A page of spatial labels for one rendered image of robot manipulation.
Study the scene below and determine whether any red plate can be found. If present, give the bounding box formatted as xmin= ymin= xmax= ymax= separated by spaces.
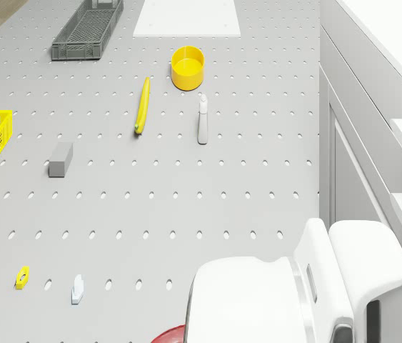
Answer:
xmin=150 ymin=324 xmax=187 ymax=343

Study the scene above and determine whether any banana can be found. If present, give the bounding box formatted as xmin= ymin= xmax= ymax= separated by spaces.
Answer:
xmin=134 ymin=76 xmax=151 ymax=136

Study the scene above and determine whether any white cabinet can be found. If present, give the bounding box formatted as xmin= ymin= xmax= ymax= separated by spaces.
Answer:
xmin=318 ymin=0 xmax=402 ymax=343

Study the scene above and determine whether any grey cube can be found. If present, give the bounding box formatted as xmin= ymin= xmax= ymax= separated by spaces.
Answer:
xmin=48 ymin=141 xmax=74 ymax=178

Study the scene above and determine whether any dark grey basket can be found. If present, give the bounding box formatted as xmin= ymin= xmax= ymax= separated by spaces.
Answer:
xmin=51 ymin=0 xmax=124 ymax=61

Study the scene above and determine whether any small yellow nut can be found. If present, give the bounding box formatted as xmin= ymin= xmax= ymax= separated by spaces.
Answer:
xmin=15 ymin=266 xmax=30 ymax=290

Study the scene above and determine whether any white board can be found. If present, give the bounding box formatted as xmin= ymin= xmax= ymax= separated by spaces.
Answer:
xmin=132 ymin=0 xmax=241 ymax=37

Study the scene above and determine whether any yellow bowl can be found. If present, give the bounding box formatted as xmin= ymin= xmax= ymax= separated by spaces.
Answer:
xmin=171 ymin=46 xmax=206 ymax=91

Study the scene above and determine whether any white bolt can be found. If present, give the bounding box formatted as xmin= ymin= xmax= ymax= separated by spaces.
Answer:
xmin=71 ymin=274 xmax=85 ymax=305

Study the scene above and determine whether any white bottle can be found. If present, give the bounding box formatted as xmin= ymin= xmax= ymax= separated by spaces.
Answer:
xmin=197 ymin=94 xmax=209 ymax=145

